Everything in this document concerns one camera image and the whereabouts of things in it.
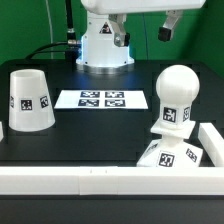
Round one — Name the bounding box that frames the white marker sheet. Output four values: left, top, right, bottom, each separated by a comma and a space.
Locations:
55, 90, 148, 109

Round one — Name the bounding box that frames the white front wall rail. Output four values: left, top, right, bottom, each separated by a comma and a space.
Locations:
0, 167, 224, 195

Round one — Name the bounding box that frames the white lamp shade cone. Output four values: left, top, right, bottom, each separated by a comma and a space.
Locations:
9, 69, 55, 132

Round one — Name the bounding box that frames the black cable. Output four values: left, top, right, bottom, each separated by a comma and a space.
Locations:
25, 0, 82, 60

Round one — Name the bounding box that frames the white left wall rail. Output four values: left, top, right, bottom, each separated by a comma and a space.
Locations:
0, 121, 4, 142

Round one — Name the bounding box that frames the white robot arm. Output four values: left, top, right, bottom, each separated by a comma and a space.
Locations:
76, 0, 206, 74

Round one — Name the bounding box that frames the white lamp base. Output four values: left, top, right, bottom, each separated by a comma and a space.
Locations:
136, 120, 203, 168

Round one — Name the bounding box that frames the white cable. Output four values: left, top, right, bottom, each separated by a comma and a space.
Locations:
45, 0, 55, 60

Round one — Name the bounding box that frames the white lamp bulb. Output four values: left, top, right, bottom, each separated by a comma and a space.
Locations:
156, 65, 200, 129

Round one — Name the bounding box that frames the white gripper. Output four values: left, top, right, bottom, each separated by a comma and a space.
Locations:
81, 0, 206, 47

